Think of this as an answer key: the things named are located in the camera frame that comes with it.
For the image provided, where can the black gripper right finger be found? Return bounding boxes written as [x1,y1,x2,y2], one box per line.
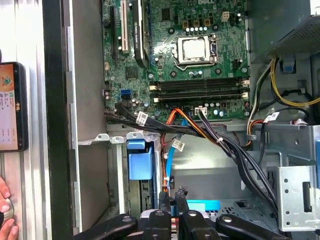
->
[174,185,291,240]

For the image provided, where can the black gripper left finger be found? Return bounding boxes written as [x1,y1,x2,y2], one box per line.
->
[72,190,174,240]

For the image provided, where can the hard disk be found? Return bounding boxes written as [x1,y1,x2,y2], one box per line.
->
[126,139,162,216]

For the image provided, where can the silver disk bay cage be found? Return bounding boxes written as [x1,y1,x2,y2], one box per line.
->
[77,132,163,226]

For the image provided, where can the person hand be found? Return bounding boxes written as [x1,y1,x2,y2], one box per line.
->
[0,175,20,240]

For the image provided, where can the bright blue plastic tab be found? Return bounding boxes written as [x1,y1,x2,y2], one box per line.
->
[186,199,221,211]

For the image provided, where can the silver optical bay cage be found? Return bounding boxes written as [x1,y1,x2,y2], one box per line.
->
[249,123,320,233]

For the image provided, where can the black RAM slot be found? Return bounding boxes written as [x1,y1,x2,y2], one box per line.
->
[152,95,251,104]
[152,90,251,99]
[149,78,251,87]
[149,83,251,92]

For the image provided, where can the black PC case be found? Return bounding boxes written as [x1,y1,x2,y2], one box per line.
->
[42,0,320,240]

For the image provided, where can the silver CPU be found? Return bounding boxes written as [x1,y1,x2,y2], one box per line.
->
[181,39,210,61]

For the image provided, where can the black graphics card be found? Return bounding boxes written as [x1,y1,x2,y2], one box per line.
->
[131,0,151,69]

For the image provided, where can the black smartphone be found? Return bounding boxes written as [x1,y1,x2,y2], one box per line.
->
[0,61,29,153]

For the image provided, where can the black expansion slot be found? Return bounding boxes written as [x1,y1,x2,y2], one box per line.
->
[109,5,119,65]

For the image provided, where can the white expansion slot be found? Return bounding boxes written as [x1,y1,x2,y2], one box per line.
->
[120,0,130,56]

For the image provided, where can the green motherboard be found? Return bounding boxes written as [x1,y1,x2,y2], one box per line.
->
[101,0,252,121]

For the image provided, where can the grey power supply unit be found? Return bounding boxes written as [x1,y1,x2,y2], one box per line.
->
[246,0,320,65]

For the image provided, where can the black cable bundle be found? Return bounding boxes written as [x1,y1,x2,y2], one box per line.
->
[103,102,281,218]

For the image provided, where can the orange red wires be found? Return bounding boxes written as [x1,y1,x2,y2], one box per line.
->
[166,107,218,145]

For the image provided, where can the multicolour wire bundle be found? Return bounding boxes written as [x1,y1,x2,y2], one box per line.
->
[244,119,266,151]

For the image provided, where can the yellow wire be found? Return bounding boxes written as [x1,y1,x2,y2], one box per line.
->
[270,57,320,108]

